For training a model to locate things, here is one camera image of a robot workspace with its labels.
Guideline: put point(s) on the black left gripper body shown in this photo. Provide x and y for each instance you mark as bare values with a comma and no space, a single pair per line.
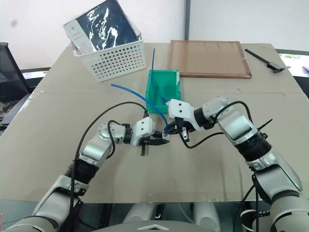
144,149

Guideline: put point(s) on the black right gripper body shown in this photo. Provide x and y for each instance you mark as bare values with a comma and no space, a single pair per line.
184,128

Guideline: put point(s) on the white coupler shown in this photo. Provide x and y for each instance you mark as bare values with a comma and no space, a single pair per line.
166,138

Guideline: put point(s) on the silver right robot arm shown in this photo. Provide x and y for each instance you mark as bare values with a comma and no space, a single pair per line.
241,125

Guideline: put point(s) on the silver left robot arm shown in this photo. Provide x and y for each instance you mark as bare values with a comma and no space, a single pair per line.
94,151

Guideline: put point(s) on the green plastic bin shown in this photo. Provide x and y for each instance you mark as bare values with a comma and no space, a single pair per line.
166,87

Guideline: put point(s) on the white rounded leg shell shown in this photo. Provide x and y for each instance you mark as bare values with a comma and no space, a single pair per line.
207,217
141,213

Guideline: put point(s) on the wooden framed board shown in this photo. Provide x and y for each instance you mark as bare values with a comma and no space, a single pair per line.
207,58

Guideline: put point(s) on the grey robot torso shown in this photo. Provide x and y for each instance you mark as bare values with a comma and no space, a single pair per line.
157,227

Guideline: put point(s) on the white perforated plastic basket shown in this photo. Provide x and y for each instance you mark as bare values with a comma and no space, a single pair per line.
120,61

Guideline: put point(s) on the black caliper tool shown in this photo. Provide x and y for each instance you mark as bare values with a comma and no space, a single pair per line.
272,64

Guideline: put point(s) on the dark blue white box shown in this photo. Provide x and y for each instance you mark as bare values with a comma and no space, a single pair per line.
108,24

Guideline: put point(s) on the black mesh office chair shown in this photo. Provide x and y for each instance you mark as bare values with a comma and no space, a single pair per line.
10,72

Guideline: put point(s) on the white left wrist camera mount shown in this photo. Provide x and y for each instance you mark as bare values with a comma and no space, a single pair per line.
143,128

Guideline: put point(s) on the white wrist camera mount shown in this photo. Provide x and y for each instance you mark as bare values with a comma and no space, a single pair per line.
179,108
143,128

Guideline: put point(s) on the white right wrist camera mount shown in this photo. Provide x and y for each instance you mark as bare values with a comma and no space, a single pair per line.
179,108

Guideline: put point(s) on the dark window frame post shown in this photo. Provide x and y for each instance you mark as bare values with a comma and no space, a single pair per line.
186,19

